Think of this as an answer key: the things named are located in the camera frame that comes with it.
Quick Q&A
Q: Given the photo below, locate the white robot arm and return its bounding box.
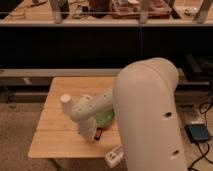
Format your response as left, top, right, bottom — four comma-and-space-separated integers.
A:
71, 58, 187, 171

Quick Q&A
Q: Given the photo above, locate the green round object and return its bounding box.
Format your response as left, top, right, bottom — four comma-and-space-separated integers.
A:
95, 110, 115, 128

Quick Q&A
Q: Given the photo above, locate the white cylindrical cup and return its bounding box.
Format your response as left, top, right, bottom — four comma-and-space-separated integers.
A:
60, 94, 73, 115

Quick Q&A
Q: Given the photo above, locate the wooden table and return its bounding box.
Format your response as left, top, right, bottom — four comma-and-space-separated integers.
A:
28, 77, 120, 158

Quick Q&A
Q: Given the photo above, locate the white rectangular block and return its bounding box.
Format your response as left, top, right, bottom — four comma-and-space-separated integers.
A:
105, 146, 124, 168

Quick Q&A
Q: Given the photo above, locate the blue foot pedal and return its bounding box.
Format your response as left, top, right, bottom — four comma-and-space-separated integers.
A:
185, 124, 211, 143

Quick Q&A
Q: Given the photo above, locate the long shelf with clutter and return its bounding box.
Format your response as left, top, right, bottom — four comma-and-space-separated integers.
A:
0, 0, 213, 27

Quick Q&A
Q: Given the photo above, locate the black floor cable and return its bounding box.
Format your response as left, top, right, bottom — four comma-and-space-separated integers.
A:
186, 101, 213, 171

